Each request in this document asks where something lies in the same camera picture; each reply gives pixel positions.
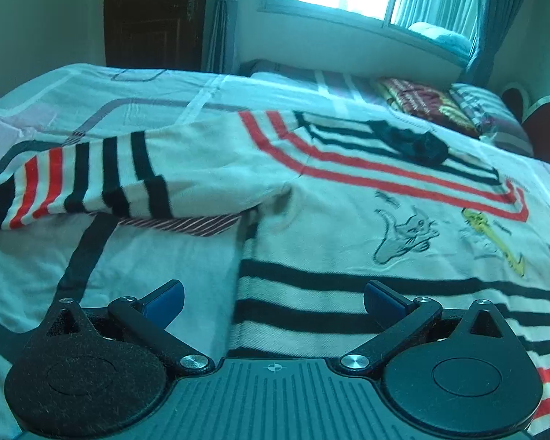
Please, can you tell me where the teal right curtain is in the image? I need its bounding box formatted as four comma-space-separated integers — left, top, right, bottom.
458, 0, 524, 88

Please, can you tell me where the striped cream knit sweater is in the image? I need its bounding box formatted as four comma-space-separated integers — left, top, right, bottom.
0, 111, 550, 439

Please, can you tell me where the folded cloth on windowsill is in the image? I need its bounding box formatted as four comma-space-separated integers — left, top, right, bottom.
408, 22, 472, 58

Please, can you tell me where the teal left curtain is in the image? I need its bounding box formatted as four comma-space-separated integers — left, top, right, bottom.
202, 0, 238, 74

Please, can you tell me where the dark red folded blanket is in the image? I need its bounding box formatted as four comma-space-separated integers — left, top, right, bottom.
373, 77, 479, 139

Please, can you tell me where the patterned white bed sheet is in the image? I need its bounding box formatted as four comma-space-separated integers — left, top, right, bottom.
0, 64, 550, 439

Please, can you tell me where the striped grey pillow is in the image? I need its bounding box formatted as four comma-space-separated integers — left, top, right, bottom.
450, 82, 534, 157

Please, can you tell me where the teal curtain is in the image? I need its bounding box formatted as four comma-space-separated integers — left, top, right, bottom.
458, 0, 524, 88
202, 0, 238, 74

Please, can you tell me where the dark red headboard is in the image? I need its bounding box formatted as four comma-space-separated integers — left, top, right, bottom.
500, 82, 550, 164

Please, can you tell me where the dark wooden door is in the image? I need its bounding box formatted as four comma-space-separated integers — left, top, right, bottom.
104, 0, 206, 72

